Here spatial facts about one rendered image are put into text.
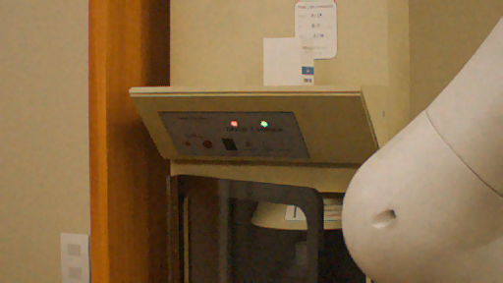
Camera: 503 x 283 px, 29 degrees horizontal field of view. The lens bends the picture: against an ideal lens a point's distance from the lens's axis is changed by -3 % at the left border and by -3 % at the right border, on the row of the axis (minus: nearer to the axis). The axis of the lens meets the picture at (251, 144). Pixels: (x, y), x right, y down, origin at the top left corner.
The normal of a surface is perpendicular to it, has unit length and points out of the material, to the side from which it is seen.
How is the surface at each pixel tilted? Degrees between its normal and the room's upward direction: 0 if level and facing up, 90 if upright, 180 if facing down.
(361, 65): 90
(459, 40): 90
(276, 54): 90
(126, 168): 90
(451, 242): 108
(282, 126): 135
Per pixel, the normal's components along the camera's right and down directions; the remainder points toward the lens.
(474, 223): 0.15, 0.41
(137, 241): 0.91, 0.02
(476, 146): -0.44, 0.06
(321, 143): -0.28, 0.74
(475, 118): -0.63, -0.12
